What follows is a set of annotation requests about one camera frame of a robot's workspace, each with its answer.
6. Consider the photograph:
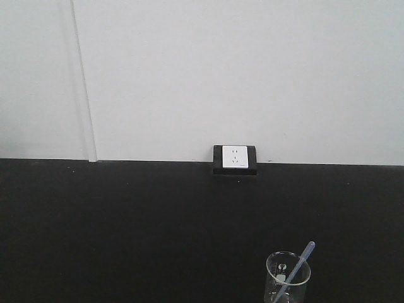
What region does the translucent plastic pipette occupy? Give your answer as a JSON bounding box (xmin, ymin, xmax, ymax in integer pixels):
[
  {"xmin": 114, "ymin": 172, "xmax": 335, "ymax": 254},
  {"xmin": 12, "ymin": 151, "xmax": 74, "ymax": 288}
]
[{"xmin": 273, "ymin": 241, "xmax": 316, "ymax": 303}]

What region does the clear glass beaker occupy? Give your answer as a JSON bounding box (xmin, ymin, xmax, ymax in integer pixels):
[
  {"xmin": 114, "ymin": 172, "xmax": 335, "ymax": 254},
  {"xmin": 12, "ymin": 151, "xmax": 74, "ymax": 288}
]
[{"xmin": 263, "ymin": 251, "xmax": 311, "ymax": 302}]

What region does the black socket housing box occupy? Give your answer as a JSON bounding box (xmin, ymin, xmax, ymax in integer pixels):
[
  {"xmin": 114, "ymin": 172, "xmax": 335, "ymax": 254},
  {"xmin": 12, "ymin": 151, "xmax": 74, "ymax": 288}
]
[{"xmin": 213, "ymin": 145, "xmax": 258, "ymax": 175}]

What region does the white wall power socket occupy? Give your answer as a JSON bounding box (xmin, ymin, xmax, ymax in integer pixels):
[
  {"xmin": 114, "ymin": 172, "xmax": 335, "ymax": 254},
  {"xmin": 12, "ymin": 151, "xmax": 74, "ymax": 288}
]
[{"xmin": 222, "ymin": 145, "xmax": 249, "ymax": 169}]

